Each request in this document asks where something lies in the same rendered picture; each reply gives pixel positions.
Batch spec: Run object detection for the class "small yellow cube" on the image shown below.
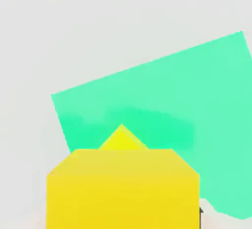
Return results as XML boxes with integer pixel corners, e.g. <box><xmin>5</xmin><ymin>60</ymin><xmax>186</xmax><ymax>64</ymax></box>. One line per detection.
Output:
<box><xmin>97</xmin><ymin>123</ymin><xmax>150</xmax><ymax>151</ymax></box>
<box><xmin>46</xmin><ymin>148</ymin><xmax>200</xmax><ymax>229</ymax></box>

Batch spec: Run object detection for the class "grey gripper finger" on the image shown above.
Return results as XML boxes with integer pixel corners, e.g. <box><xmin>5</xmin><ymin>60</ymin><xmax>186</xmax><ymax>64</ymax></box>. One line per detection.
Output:
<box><xmin>199</xmin><ymin>198</ymin><xmax>219</xmax><ymax>229</ymax></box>

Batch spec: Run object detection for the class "large mint green box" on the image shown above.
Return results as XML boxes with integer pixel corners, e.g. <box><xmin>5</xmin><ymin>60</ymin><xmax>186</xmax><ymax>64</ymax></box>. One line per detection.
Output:
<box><xmin>50</xmin><ymin>30</ymin><xmax>252</xmax><ymax>220</ymax></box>

